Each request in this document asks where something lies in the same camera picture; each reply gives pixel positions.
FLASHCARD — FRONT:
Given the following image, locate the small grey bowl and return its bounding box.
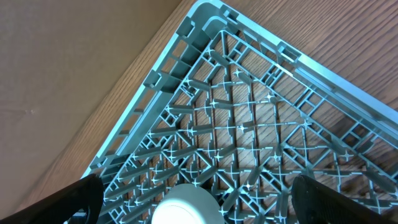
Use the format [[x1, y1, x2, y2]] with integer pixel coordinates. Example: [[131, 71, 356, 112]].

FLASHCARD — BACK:
[[151, 184, 224, 224]]

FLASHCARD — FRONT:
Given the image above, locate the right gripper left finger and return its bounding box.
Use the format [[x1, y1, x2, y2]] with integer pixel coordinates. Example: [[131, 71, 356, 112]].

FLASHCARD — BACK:
[[1, 174, 104, 224]]

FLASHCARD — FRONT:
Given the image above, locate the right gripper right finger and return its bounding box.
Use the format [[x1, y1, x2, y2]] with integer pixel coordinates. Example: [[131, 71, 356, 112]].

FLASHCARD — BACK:
[[291, 175, 392, 224]]

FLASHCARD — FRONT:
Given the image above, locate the grey dishwasher rack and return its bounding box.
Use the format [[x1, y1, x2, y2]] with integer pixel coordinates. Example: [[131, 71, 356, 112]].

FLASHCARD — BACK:
[[86, 1, 397, 223]]

